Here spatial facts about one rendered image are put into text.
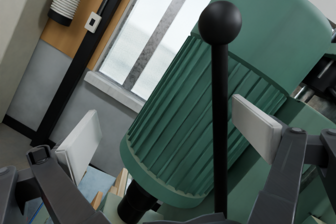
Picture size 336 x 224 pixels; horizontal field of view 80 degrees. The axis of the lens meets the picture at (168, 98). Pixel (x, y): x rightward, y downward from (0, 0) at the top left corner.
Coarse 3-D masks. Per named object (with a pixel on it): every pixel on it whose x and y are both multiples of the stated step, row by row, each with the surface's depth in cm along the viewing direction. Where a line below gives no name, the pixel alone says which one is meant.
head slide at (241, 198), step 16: (288, 96) 31; (304, 96) 33; (288, 112) 29; (304, 112) 27; (304, 128) 28; (320, 128) 28; (240, 160) 32; (256, 160) 30; (240, 176) 31; (256, 176) 30; (240, 192) 31; (256, 192) 31; (160, 208) 47; (176, 208) 41; (192, 208) 37; (208, 208) 33; (240, 208) 32
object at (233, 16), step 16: (224, 0) 15; (208, 16) 15; (224, 16) 15; (240, 16) 15; (208, 32) 15; (224, 32) 15; (224, 48) 16; (224, 64) 17; (224, 80) 17; (224, 96) 18; (224, 112) 18; (224, 128) 19; (224, 144) 19; (224, 160) 20; (224, 176) 20; (224, 192) 21; (224, 208) 22
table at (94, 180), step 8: (88, 168) 67; (88, 176) 64; (96, 176) 66; (104, 176) 68; (112, 176) 71; (80, 184) 60; (88, 184) 62; (96, 184) 64; (104, 184) 65; (112, 184) 67; (88, 192) 59; (96, 192) 61; (104, 192) 63; (88, 200) 57
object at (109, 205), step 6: (108, 192) 42; (108, 198) 40; (114, 198) 41; (120, 198) 42; (102, 204) 40; (108, 204) 39; (114, 204) 40; (96, 210) 42; (102, 210) 37; (108, 210) 38; (114, 210) 39; (150, 210) 44; (108, 216) 37; (114, 216) 37; (144, 216) 41; (150, 216) 42; (156, 216) 43; (162, 216) 44; (114, 222) 36; (120, 222) 37; (138, 222) 39
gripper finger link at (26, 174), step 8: (56, 144) 15; (56, 160) 13; (24, 176) 12; (32, 176) 11; (16, 184) 11; (24, 184) 11; (32, 184) 11; (16, 192) 11; (24, 192) 11; (32, 192) 12; (16, 200) 11; (24, 200) 12
